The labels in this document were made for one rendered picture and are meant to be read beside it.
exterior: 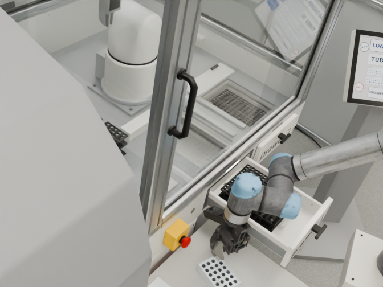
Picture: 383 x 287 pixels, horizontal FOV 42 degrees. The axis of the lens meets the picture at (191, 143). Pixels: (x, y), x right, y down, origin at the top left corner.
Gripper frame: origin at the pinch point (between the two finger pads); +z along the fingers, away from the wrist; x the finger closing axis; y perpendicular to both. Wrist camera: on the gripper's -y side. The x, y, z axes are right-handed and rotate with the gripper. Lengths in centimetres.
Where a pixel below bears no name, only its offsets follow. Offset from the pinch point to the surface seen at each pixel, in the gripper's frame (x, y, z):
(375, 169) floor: 181, -43, 84
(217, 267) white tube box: -2.0, 3.4, 4.2
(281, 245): 16.7, 10.4, -4.7
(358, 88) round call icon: 92, -31, -17
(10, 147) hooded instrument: -65, 18, -88
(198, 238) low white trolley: 0.8, -10.7, 7.7
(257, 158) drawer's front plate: 35.7, -25.7, -3.2
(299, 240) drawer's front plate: 20.2, 13.1, -9.2
